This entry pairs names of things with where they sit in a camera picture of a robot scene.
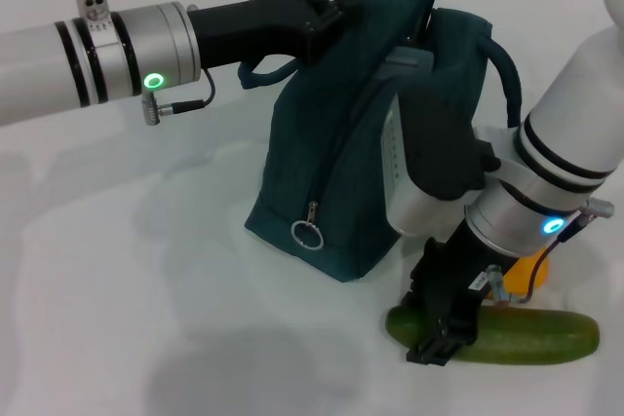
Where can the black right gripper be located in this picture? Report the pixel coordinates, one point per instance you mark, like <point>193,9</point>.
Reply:
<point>453,279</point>

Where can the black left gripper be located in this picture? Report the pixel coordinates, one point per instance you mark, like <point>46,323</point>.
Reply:
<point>244,31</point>

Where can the orange yellow pear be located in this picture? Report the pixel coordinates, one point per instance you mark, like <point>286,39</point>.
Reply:
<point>517,279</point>

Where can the green cucumber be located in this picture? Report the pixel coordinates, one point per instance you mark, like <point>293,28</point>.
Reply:
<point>536,338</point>

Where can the dark teal fabric bag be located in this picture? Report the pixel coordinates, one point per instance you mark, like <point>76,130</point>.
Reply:
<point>331,143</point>

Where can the silver port plug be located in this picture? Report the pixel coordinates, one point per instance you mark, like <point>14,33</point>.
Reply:
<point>497,284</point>

